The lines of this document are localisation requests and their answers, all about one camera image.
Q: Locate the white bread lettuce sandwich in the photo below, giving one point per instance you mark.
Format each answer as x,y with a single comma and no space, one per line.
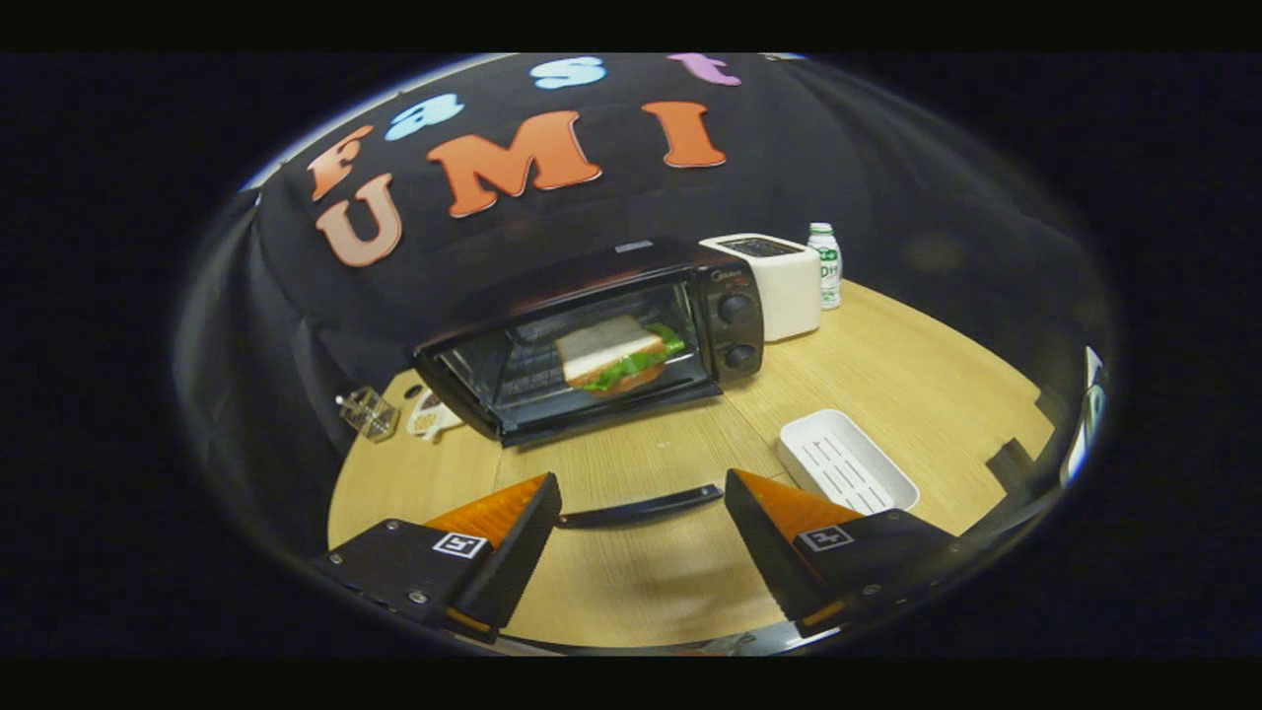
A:
606,350

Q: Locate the white pop-up toaster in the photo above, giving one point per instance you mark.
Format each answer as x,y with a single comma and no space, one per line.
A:
784,291

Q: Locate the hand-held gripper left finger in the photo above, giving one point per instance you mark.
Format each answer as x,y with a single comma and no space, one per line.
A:
518,552

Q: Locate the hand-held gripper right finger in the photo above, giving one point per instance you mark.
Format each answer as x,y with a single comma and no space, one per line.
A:
767,547

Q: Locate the black toaster oven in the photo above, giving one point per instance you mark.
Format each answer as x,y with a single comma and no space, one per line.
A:
730,311

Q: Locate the white device at table edge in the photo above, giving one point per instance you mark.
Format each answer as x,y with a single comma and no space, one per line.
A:
1085,424

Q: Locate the white bottle green label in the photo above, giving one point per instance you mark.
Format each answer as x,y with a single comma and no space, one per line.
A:
826,266

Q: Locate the white ribbed tray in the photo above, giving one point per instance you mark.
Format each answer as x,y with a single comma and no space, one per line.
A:
848,463

